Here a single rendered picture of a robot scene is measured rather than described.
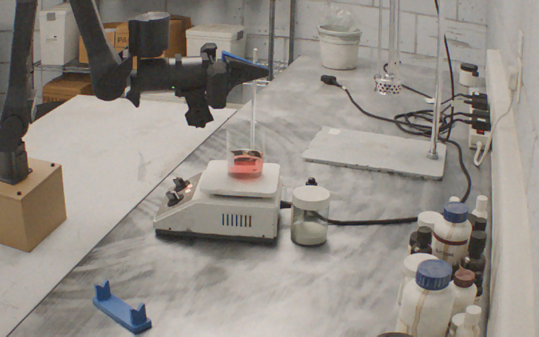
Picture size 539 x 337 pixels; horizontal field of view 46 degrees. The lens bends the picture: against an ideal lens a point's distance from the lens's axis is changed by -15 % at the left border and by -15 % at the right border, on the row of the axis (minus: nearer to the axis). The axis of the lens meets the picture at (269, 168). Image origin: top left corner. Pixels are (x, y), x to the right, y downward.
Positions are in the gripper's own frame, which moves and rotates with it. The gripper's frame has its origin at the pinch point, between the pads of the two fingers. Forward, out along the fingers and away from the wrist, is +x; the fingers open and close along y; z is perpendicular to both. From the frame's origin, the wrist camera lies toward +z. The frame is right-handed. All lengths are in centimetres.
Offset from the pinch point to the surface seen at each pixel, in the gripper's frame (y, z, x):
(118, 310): 27.8, 24.9, -21.0
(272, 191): 7.1, 17.0, 3.6
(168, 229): 4.2, 24.5, -12.6
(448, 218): 22.8, 15.3, 27.2
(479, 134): -30, 22, 59
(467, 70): -83, 20, 80
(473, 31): -200, 29, 142
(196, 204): 5.3, 19.6, -7.9
